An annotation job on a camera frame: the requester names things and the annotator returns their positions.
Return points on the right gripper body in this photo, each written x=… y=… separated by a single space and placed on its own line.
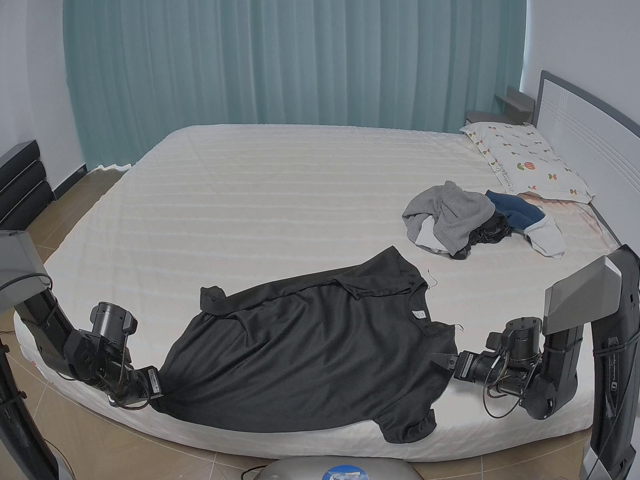
x=475 y=367

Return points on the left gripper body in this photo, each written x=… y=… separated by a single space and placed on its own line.
x=147 y=385

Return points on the black T-shirt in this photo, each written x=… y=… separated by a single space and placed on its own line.
x=310 y=358

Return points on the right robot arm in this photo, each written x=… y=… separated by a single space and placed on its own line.
x=560 y=368

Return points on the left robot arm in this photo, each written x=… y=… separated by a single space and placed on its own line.
x=50 y=328

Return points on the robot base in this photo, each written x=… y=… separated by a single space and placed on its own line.
x=310 y=470

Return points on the pile of clothes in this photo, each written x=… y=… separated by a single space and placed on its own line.
x=450 y=213

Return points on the bed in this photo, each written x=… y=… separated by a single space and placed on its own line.
x=250 y=193

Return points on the thin black thread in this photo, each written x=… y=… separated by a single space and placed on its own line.
x=429 y=270

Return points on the white printed pillow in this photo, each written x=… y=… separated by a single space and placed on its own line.
x=530 y=158

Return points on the black chest of drawers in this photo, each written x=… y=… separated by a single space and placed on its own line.
x=22 y=183

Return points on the grey bedside table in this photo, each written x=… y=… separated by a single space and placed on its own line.
x=510 y=110

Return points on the blue-green curtain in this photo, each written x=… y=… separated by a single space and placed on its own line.
x=275 y=43

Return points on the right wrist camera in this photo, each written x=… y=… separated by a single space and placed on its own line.
x=496 y=342

